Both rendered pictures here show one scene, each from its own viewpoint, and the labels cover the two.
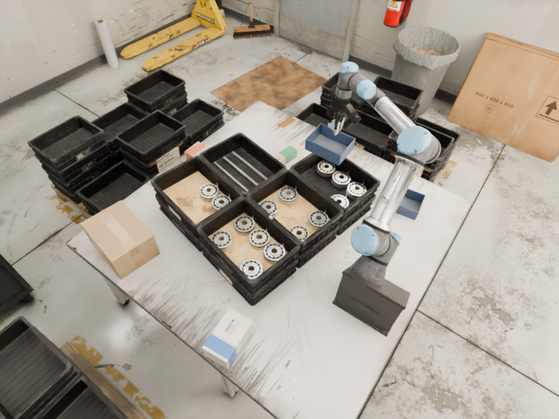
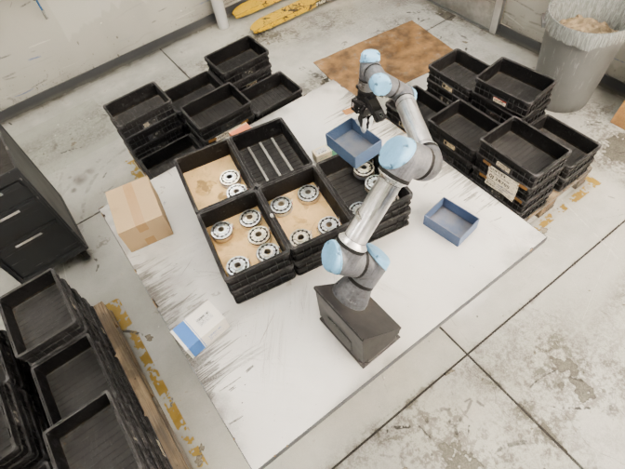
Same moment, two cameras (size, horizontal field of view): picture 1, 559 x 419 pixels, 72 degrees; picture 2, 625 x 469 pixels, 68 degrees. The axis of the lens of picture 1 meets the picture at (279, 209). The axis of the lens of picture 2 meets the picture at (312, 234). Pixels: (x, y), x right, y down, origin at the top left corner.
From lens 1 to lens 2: 73 cm
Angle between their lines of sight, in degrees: 18
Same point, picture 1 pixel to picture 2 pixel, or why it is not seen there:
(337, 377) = (293, 395)
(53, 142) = (128, 108)
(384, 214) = (355, 232)
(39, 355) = (60, 306)
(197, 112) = (278, 87)
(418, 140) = (396, 154)
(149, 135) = (217, 109)
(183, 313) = (173, 296)
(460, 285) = (538, 339)
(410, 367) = (433, 416)
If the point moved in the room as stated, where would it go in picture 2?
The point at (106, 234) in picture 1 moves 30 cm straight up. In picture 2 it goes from (123, 207) to (93, 164)
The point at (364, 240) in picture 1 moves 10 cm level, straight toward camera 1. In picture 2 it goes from (330, 257) to (312, 276)
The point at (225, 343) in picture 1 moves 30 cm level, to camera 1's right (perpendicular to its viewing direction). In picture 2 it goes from (191, 332) to (257, 355)
